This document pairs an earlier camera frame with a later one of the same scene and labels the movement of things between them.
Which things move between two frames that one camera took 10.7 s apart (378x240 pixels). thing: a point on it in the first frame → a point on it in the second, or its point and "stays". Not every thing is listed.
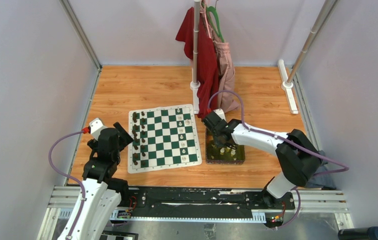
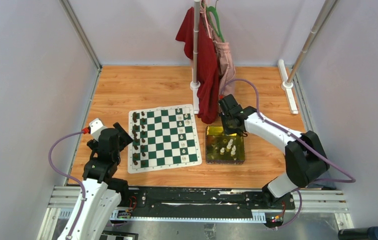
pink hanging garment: [226, 91] stays
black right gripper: [218, 143] → [227, 130]
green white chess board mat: [164, 137] stays
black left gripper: [124, 138] stays
